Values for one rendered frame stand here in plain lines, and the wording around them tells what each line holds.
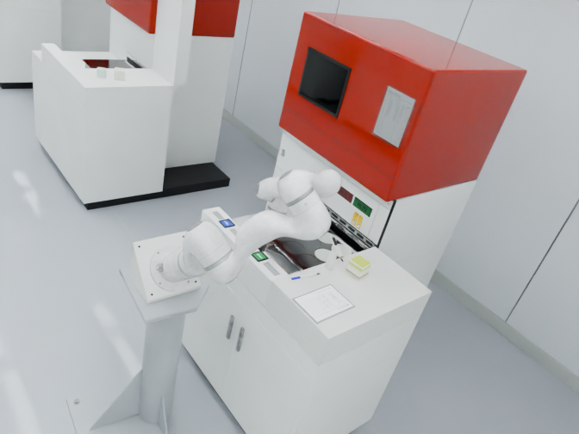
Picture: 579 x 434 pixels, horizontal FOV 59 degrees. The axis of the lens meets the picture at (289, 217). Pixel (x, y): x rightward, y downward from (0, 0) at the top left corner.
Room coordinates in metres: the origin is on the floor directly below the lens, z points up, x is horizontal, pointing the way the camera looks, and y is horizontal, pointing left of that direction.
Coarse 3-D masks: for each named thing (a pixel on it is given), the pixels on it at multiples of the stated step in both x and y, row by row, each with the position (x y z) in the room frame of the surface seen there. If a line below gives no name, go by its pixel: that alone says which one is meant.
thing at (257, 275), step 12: (204, 216) 1.96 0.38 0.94; (216, 216) 1.96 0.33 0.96; (228, 216) 1.98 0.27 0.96; (228, 228) 1.89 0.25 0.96; (228, 240) 1.82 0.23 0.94; (264, 252) 1.78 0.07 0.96; (252, 264) 1.69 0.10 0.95; (264, 264) 1.70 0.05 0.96; (276, 264) 1.72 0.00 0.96; (240, 276) 1.73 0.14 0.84; (252, 276) 1.68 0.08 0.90; (264, 276) 1.63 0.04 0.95; (276, 276) 1.64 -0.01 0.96; (252, 288) 1.67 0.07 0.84; (264, 288) 1.62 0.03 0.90; (264, 300) 1.61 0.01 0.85
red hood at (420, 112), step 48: (336, 48) 2.38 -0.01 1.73; (384, 48) 2.20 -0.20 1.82; (432, 48) 2.46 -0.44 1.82; (288, 96) 2.56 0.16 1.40; (336, 96) 2.32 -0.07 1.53; (384, 96) 2.14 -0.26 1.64; (432, 96) 2.04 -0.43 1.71; (480, 96) 2.31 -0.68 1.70; (336, 144) 2.27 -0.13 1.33; (384, 144) 2.09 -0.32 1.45; (432, 144) 2.14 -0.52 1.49; (480, 144) 2.45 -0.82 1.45; (384, 192) 2.03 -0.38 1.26
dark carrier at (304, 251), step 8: (272, 240) 1.97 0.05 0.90; (280, 240) 1.99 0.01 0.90; (288, 240) 2.01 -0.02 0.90; (296, 240) 2.02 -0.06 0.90; (304, 240) 2.04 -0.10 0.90; (312, 240) 2.06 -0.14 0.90; (320, 240) 2.08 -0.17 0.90; (280, 248) 1.93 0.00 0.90; (288, 248) 1.94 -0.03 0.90; (296, 248) 1.96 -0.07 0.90; (304, 248) 1.98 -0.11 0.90; (312, 248) 2.00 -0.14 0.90; (320, 248) 2.01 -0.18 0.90; (328, 248) 2.03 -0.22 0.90; (296, 256) 1.90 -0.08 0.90; (304, 256) 1.92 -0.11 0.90; (312, 256) 1.93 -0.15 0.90; (304, 264) 1.85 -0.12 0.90; (312, 264) 1.87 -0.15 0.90
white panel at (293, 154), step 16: (288, 144) 2.57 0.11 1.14; (304, 144) 2.49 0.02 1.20; (288, 160) 2.55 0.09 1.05; (304, 160) 2.46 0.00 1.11; (320, 160) 2.39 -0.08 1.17; (352, 192) 2.21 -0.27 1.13; (368, 192) 2.15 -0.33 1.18; (336, 208) 2.25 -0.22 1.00; (352, 208) 2.19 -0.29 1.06; (384, 208) 2.07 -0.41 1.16; (368, 224) 2.11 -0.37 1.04; (384, 224) 2.05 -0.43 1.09
